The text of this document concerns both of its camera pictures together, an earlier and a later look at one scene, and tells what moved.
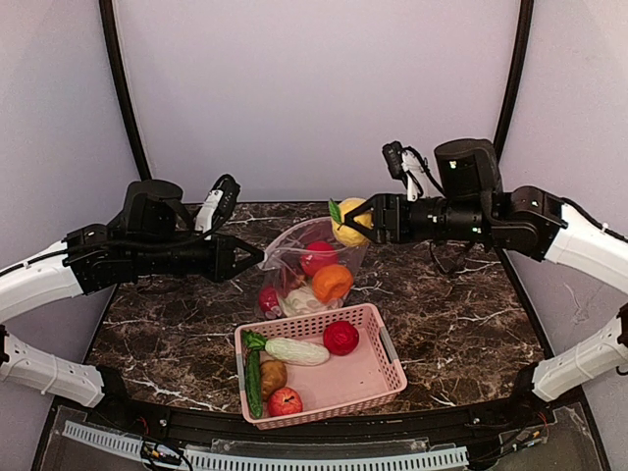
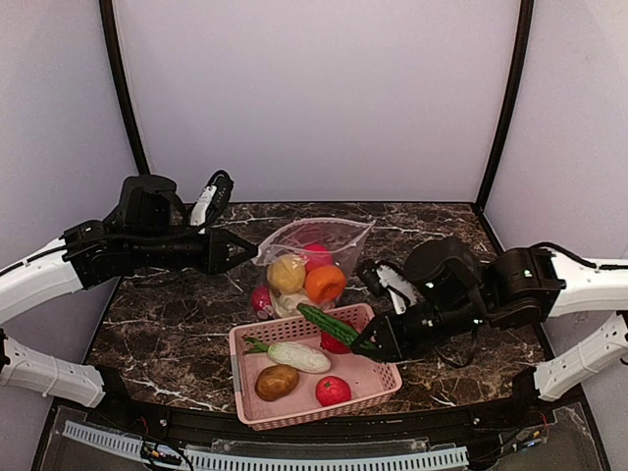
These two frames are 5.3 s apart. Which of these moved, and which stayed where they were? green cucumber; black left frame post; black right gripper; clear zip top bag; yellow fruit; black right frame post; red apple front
Moved: red apple front; black right gripper; yellow fruit; green cucumber
Stayed: clear zip top bag; black right frame post; black left frame post
